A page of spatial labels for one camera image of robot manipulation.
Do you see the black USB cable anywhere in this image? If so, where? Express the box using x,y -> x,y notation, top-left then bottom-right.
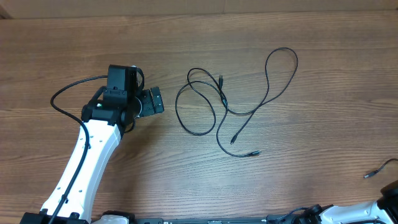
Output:
175,47 -> 299,146

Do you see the black cable silver plug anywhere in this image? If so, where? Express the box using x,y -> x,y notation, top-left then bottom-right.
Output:
182,67 -> 261,158

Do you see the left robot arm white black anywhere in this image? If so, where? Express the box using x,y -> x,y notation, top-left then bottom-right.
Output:
21,65 -> 164,223

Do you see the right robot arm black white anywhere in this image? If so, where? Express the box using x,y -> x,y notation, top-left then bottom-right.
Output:
292,181 -> 397,224

